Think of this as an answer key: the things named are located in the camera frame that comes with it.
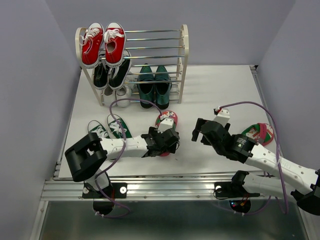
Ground pink sandal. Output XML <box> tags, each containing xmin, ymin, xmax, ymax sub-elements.
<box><xmin>241</xmin><ymin>123</ymin><xmax>274</xmax><ymax>146</ymax></box>
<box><xmin>154</xmin><ymin>110</ymin><xmax>179</xmax><ymax>157</ymax></box>

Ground green loafer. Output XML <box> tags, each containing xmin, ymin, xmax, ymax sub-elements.
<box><xmin>137</xmin><ymin>65</ymin><xmax>155</xmax><ymax>109</ymax></box>
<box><xmin>154</xmin><ymin>65</ymin><xmax>172</xmax><ymax>110</ymax></box>

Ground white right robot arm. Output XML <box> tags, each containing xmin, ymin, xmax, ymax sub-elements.
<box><xmin>191</xmin><ymin>118</ymin><xmax>320</xmax><ymax>216</ymax></box>

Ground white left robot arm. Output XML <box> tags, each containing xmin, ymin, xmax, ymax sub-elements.
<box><xmin>64</xmin><ymin>127</ymin><xmax>180</xmax><ymax>199</ymax></box>

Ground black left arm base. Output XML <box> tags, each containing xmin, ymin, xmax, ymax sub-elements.
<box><xmin>82</xmin><ymin>173</ymin><xmax>131</xmax><ymax>219</ymax></box>

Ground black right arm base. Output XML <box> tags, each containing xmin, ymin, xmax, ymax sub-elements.
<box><xmin>213</xmin><ymin>170</ymin><xmax>261</xmax><ymax>215</ymax></box>

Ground cream metal shoe shelf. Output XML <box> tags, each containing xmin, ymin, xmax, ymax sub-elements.
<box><xmin>74</xmin><ymin>24</ymin><xmax>190</xmax><ymax>106</ymax></box>

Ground right green sneaker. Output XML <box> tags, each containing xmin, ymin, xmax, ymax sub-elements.
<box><xmin>106</xmin><ymin>114</ymin><xmax>132</xmax><ymax>139</ymax></box>

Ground green sneaker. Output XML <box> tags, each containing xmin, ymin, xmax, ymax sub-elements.
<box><xmin>87</xmin><ymin>120</ymin><xmax>110</xmax><ymax>139</ymax></box>
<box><xmin>106</xmin><ymin>114</ymin><xmax>132</xmax><ymax>139</ymax></box>

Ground right white sneaker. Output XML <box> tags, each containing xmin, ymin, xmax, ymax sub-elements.
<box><xmin>115</xmin><ymin>80</ymin><xmax>135</xmax><ymax>108</ymax></box>

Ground white sneaker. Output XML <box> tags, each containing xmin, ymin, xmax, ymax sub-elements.
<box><xmin>102</xmin><ymin>85</ymin><xmax>116</xmax><ymax>107</ymax></box>
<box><xmin>115</xmin><ymin>80</ymin><xmax>135</xmax><ymax>108</ymax></box>

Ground left green sneaker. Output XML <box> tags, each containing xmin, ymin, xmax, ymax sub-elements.
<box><xmin>87</xmin><ymin>120</ymin><xmax>110</xmax><ymax>139</ymax></box>

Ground left white sneaker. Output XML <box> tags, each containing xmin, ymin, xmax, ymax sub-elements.
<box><xmin>102</xmin><ymin>85</ymin><xmax>116</xmax><ymax>107</ymax></box>

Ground right black sneaker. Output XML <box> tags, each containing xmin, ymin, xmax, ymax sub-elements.
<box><xmin>108</xmin><ymin>50</ymin><xmax>132</xmax><ymax>90</ymax></box>

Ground black sneaker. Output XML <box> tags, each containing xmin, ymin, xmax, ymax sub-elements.
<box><xmin>93</xmin><ymin>59</ymin><xmax>110</xmax><ymax>90</ymax></box>
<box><xmin>108</xmin><ymin>50</ymin><xmax>132</xmax><ymax>90</ymax></box>

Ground left black sneaker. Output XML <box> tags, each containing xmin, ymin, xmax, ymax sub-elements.
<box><xmin>93</xmin><ymin>59</ymin><xmax>110</xmax><ymax>90</ymax></box>

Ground right red sneaker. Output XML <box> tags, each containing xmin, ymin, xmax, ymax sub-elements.
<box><xmin>103</xmin><ymin>22</ymin><xmax>126</xmax><ymax>68</ymax></box>

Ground red sneaker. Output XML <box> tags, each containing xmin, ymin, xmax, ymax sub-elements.
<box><xmin>80</xmin><ymin>22</ymin><xmax>104</xmax><ymax>69</ymax></box>
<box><xmin>103</xmin><ymin>22</ymin><xmax>126</xmax><ymax>68</ymax></box>

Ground left red sneaker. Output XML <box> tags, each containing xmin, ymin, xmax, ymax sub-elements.
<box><xmin>80</xmin><ymin>22</ymin><xmax>104</xmax><ymax>69</ymax></box>

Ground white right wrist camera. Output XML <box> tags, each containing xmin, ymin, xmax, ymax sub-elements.
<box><xmin>213</xmin><ymin>107</ymin><xmax>230</xmax><ymax>127</ymax></box>

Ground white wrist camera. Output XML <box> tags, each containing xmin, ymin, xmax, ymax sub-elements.
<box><xmin>213</xmin><ymin>107</ymin><xmax>230</xmax><ymax>127</ymax></box>
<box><xmin>157</xmin><ymin>117</ymin><xmax>175</xmax><ymax>133</ymax></box>

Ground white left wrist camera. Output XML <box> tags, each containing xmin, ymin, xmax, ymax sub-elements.
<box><xmin>157</xmin><ymin>117</ymin><xmax>175</xmax><ymax>133</ymax></box>

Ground aluminium front rail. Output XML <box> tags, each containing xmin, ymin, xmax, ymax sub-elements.
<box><xmin>40</xmin><ymin>172</ymin><xmax>234</xmax><ymax>202</ymax></box>

